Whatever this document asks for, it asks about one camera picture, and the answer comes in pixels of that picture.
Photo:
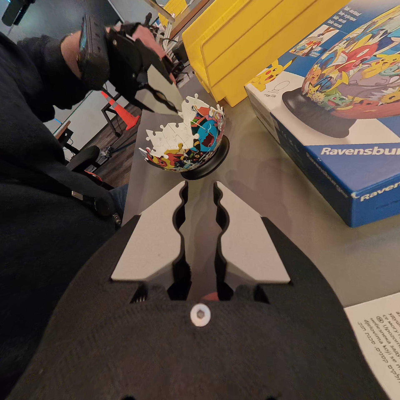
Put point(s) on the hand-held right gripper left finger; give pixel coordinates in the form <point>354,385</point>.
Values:
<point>150,247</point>

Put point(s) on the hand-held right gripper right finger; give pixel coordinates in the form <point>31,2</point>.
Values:
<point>250,250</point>

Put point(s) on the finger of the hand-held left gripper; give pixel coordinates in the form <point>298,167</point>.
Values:
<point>157,75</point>
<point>156,104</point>

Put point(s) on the colourful partly built puzzle ball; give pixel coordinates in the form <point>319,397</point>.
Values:
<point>187,140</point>

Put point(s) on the yellow plastic bin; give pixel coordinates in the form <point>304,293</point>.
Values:
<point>250,47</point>

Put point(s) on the person's left forearm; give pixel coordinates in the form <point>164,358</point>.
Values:
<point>40,68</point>

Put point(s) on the black round ball stand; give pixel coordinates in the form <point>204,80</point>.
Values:
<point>209,164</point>

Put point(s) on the blue puzzle box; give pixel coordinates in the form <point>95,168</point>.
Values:
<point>337,131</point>

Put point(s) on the person's left hand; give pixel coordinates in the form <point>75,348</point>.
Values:
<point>147,36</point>

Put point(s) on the orange traffic cone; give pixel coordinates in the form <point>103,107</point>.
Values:
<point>120,112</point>

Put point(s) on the person's blue jeans leg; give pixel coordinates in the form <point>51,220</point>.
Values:
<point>120,200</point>

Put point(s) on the yellow background bin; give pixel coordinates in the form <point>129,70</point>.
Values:
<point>175,9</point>

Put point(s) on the small wooden desk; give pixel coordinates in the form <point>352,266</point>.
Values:
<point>64,132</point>

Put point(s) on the black hanging device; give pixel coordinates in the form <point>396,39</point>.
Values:
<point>15,11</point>

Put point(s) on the black office chair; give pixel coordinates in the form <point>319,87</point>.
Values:
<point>84,157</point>

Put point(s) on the person's dark sweater torso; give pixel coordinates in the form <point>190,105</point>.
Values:
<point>37,234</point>

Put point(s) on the white printed instruction sheet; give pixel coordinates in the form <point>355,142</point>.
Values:
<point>378,343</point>

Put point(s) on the black desk leg frame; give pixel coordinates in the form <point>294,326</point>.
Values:
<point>109,109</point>

